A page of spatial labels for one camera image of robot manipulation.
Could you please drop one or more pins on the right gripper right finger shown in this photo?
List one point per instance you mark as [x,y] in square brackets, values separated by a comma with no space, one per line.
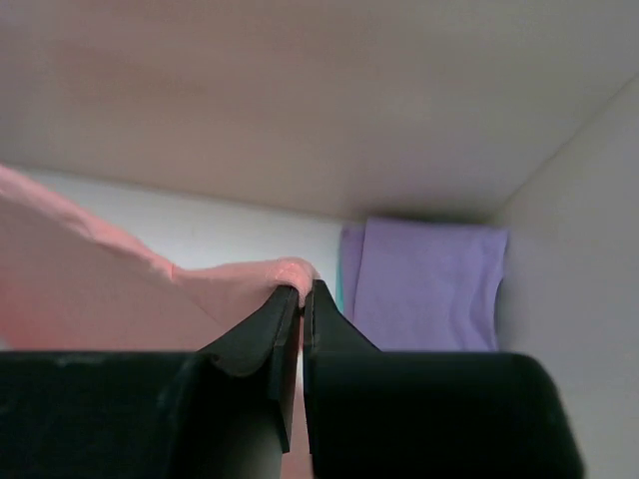
[376,414]

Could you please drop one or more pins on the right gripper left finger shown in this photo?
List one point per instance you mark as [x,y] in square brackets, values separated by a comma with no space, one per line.
[224,411]

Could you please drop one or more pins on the pink t shirt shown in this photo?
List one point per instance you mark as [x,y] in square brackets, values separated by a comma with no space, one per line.
[72,282]

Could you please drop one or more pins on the folded teal t shirt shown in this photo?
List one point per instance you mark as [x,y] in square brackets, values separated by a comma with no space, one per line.
[338,293]

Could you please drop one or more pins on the folded purple t shirt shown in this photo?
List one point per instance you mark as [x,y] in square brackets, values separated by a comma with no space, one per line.
[418,286]

